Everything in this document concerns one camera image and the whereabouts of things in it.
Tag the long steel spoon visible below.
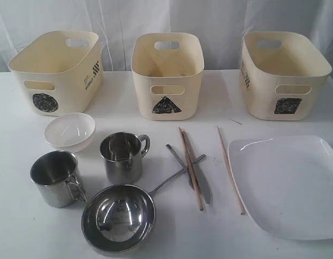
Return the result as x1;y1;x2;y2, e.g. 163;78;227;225
148;154;206;196

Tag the steel mug with round handle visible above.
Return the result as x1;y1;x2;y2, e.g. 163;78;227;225
100;132;151;185

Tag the steel table knife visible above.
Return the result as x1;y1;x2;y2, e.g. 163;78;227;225
182;131;211;204

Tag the wooden chopstick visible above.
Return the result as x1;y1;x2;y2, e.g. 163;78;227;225
216;126;246;215
178;127;204;211

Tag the small white bowl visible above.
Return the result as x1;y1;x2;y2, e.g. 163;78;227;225
44;113;96;153

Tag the stainless steel bowl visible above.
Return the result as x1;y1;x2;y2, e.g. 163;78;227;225
81;185;157;255

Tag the steel mug with wire handle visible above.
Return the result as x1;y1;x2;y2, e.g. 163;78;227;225
30;150;87;208

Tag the cream bin with triangle mark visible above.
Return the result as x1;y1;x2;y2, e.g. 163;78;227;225
131;32;205;120

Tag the cream bin with circle mark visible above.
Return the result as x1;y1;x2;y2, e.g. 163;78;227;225
8;31;103;116

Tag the cream bin with square mark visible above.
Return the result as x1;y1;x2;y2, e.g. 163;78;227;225
239;31;332;121

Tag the white square plate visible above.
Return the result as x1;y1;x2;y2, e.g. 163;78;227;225
228;135;333;240

